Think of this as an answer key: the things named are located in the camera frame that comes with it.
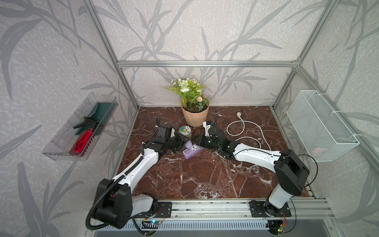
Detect purple power strip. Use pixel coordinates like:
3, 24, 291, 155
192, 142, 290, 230
183, 145, 203, 159

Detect purple earbuds case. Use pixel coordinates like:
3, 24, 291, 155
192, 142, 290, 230
185, 140, 192, 149

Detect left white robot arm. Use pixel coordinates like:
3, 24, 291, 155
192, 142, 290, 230
85, 132, 189, 230

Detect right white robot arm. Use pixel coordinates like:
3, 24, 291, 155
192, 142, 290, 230
192, 125, 310, 211

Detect round tin can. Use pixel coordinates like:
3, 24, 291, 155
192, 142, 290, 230
179, 125, 192, 138

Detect beige flower pot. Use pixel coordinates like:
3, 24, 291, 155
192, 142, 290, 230
181, 95, 210, 127

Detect green artificial flowering plant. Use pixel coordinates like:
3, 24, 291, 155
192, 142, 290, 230
165, 78, 209, 113

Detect pink object in basket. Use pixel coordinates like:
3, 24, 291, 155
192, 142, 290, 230
312, 147, 328, 157

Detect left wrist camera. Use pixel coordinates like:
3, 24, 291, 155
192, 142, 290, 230
155, 124, 175, 139

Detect red handled pruning shears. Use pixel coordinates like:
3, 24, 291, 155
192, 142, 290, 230
69, 117, 99, 157

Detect clear plastic wall tray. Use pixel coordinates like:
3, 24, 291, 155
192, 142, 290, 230
42, 92, 118, 161

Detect white wire mesh basket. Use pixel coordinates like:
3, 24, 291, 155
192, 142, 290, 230
287, 90, 360, 162

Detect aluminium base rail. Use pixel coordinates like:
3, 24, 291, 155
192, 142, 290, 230
157, 197, 335, 221

